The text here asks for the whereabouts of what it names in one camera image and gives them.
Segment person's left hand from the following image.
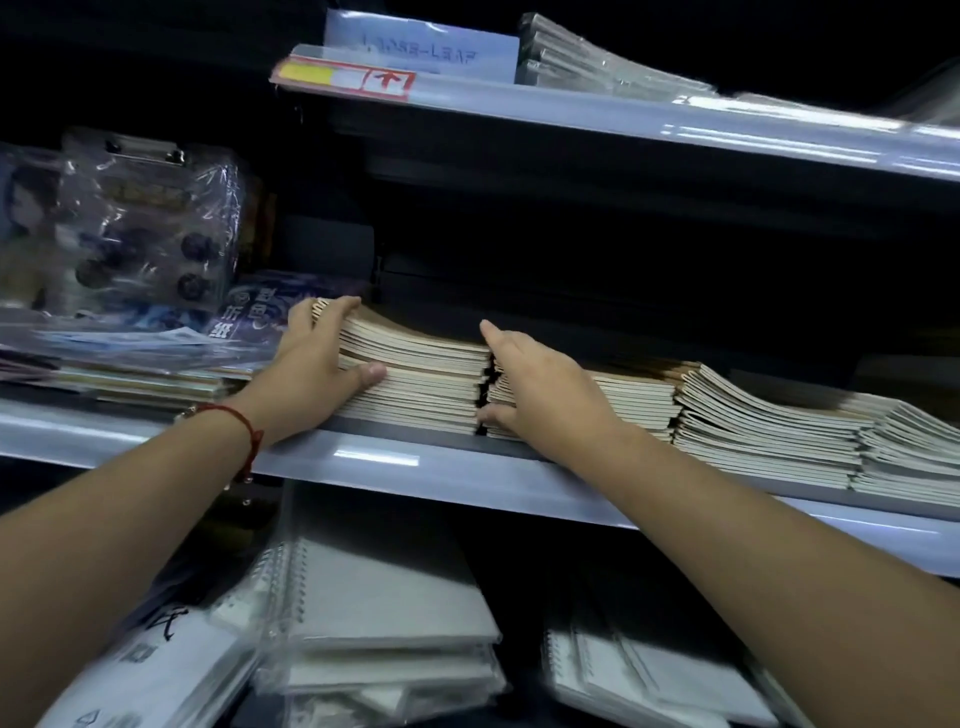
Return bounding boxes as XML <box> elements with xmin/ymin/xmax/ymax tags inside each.
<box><xmin>253</xmin><ymin>296</ymin><xmax>387</xmax><ymax>450</ymax></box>

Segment person's right hand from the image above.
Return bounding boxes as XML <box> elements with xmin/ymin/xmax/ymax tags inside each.
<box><xmin>476</xmin><ymin>318</ymin><xmax>640</xmax><ymax>475</ymax></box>

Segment tall stack of kraft notebooks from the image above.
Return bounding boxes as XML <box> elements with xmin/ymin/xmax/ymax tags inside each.
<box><xmin>310</xmin><ymin>297</ymin><xmax>494</xmax><ymax>437</ymax></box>

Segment low stack of kraft notebooks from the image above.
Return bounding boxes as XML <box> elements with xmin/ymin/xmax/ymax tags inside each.
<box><xmin>478</xmin><ymin>352</ymin><xmax>685</xmax><ymax>445</ymax></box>

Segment person's right forearm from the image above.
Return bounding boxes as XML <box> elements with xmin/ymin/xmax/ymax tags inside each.
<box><xmin>568</xmin><ymin>421</ymin><xmax>960</xmax><ymax>728</ymax></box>

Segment person's left forearm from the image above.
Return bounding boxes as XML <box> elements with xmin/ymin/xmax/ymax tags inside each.
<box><xmin>0</xmin><ymin>401</ymin><xmax>285</xmax><ymax>728</ymax></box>

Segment grey metal shelf board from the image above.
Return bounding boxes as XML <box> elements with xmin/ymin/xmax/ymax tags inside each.
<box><xmin>0</xmin><ymin>396</ymin><xmax>960</xmax><ymax>580</ymax></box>

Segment blue printed packet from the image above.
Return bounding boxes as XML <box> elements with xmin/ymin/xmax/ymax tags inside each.
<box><xmin>201</xmin><ymin>268</ymin><xmax>369</xmax><ymax>340</ymax></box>

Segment stack of white spiral notebooks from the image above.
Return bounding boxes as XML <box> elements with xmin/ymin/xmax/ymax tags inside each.
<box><xmin>208</xmin><ymin>480</ymin><xmax>510</xmax><ymax>728</ymax></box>

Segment pile of flat wrapped packets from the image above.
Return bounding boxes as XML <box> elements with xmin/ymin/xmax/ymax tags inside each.
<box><xmin>0</xmin><ymin>318</ymin><xmax>260</xmax><ymax>412</ymax></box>

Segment slanted stack of kraft notebooks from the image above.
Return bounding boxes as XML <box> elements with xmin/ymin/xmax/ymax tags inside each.
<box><xmin>672</xmin><ymin>363</ymin><xmax>867</xmax><ymax>490</ymax></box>

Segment clipboard in clear plastic wrap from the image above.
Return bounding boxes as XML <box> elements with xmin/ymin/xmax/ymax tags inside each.
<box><xmin>0</xmin><ymin>126</ymin><xmax>250</xmax><ymax>325</ymax></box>

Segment red and yellow price label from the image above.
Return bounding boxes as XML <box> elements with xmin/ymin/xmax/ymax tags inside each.
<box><xmin>273</xmin><ymin>58</ymin><xmax>418</xmax><ymax>103</ymax></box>

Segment pile of wrapped spiral notebooks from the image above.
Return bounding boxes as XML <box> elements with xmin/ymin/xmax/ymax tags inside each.
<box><xmin>538</xmin><ymin>596</ymin><xmax>785</xmax><ymax>728</ymax></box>

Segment grey shelf board with label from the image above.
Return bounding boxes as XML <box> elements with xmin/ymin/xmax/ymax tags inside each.
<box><xmin>271</xmin><ymin>43</ymin><xmax>960</xmax><ymax>186</ymax></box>

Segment white sign card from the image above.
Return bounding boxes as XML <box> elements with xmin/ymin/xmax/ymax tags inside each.
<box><xmin>323</xmin><ymin>8</ymin><xmax>522</xmax><ymax>84</ymax></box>

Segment stack of plastic-wrapped notebooks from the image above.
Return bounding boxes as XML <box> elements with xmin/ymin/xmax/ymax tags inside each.
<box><xmin>514</xmin><ymin>11</ymin><xmax>719</xmax><ymax>103</ymax></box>

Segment white printed paper packet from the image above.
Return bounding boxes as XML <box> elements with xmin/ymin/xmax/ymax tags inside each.
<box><xmin>36</xmin><ymin>596</ymin><xmax>260</xmax><ymax>728</ymax></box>

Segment fanned stack of kraft notebooks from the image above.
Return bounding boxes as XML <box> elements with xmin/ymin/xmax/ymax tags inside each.
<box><xmin>849</xmin><ymin>399</ymin><xmax>960</xmax><ymax>509</ymax></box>

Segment red string bracelet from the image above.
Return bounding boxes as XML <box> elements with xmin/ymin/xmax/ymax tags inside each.
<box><xmin>178</xmin><ymin>403</ymin><xmax>265</xmax><ymax>485</ymax></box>

